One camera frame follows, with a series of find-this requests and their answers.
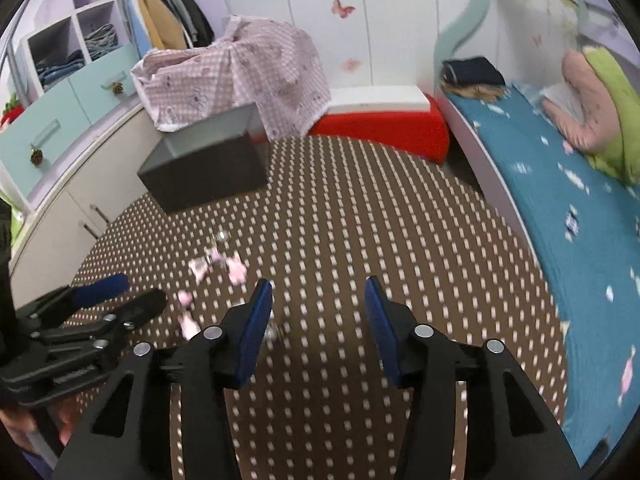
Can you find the white lower cabinet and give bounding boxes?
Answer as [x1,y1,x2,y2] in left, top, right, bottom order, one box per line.
[9,104,168,307]

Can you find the dark grey storage box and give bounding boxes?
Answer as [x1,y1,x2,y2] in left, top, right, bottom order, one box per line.
[137,103,270,214]

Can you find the folded dark garment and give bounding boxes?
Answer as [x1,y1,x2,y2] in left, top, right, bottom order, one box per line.
[441,57,507,88]

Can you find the red and green decoration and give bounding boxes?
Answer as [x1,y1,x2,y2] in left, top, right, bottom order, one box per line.
[0,91,25,129]

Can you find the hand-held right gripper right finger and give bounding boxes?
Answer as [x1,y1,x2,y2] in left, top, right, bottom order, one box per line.
[364,275,583,480]

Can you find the red ottoman with white top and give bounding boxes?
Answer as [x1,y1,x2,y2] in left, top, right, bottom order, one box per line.
[307,86,451,165]

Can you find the folded blue jeans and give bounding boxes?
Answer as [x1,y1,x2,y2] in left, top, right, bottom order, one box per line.
[36,50,86,87]

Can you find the brown dotted tablecloth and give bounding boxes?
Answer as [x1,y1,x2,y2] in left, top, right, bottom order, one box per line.
[70,135,571,480]

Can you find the person's left hand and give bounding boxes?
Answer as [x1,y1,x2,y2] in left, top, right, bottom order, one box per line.
[0,397,85,461]

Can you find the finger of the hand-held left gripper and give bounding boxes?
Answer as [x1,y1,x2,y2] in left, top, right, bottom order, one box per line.
[44,288,169,362]
[16,273,132,332]

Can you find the tan fringed cloth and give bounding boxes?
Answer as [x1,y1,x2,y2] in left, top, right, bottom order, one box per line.
[444,84,512,103]

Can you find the light blue drawer cabinet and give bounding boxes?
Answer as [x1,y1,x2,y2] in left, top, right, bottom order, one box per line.
[0,42,147,182]

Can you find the pink checked cloth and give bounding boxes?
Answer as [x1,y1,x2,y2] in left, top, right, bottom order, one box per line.
[130,15,332,142]

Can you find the lilac shelf unit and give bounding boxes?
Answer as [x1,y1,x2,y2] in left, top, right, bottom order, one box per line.
[20,0,132,92]

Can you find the pink pillow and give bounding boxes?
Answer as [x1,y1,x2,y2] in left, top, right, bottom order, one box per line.
[541,51,629,153]

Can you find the bed with blue sheet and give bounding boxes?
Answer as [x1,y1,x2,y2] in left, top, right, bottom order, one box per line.
[440,80,640,467]

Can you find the folded grey clothes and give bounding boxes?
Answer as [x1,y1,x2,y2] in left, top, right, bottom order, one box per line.
[84,23,119,58]

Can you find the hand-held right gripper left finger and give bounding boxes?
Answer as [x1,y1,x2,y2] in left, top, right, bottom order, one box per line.
[52,279,274,480]

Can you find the hanging clothes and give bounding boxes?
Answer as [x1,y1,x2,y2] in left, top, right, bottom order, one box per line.
[114,0,217,54]

